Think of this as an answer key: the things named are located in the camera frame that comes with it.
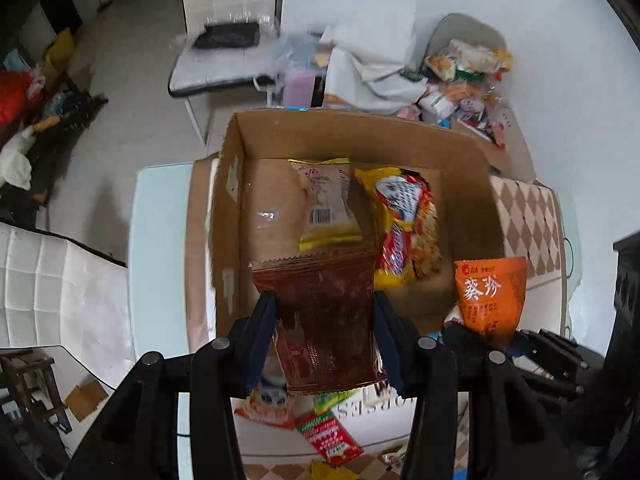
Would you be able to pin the pile of snack packets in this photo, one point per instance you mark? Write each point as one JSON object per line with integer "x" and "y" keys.
{"x": 463, "y": 88}

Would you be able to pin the grey chair with snacks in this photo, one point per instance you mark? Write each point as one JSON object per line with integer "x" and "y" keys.
{"x": 462, "y": 32}

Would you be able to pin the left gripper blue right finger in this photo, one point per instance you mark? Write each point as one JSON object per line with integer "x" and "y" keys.
{"x": 389, "y": 336}

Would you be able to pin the green candy bag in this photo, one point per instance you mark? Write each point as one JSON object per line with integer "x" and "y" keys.
{"x": 325, "y": 402}

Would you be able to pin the far white padded chair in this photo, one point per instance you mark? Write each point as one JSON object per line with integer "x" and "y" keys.
{"x": 198, "y": 71}

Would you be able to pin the dark red snack packet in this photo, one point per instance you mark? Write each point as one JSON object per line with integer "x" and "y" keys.
{"x": 324, "y": 336}

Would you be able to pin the small white snack packet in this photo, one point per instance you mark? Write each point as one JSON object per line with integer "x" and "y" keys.
{"x": 394, "y": 458}

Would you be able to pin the white padded chair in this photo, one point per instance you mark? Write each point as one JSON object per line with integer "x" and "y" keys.
{"x": 198, "y": 71}
{"x": 55, "y": 293}

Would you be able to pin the near white padded chair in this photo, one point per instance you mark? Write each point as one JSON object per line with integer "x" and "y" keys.
{"x": 55, "y": 293}

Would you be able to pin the black bag on chair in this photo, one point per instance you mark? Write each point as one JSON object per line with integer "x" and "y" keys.
{"x": 233, "y": 35}

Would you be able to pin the red green striped packet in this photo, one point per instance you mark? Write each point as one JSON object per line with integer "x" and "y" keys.
{"x": 328, "y": 437}

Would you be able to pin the orange seed packet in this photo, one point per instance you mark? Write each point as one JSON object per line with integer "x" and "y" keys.
{"x": 491, "y": 296}

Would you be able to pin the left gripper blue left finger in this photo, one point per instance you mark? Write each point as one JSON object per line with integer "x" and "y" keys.
{"x": 257, "y": 337}

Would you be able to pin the checkered printed table mat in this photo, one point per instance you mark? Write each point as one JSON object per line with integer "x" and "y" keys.
{"x": 530, "y": 222}

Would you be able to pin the yellow red noodle packet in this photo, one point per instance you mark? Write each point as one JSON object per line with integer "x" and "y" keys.
{"x": 406, "y": 223}

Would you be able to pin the white tote bag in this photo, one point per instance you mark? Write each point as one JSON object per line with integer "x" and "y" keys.
{"x": 371, "y": 88}

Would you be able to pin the orange panda snack bag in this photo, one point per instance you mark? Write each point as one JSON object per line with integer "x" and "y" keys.
{"x": 269, "y": 403}

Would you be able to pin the red bag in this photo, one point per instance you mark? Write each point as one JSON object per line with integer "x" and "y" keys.
{"x": 19, "y": 92}

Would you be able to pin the pale yellow snack packet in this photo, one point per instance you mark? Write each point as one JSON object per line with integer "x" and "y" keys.
{"x": 328, "y": 220}

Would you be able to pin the white goose plush toy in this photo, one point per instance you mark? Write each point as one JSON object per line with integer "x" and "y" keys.
{"x": 15, "y": 168}

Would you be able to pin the wooden stool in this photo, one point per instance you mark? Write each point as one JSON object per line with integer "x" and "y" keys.
{"x": 29, "y": 378}

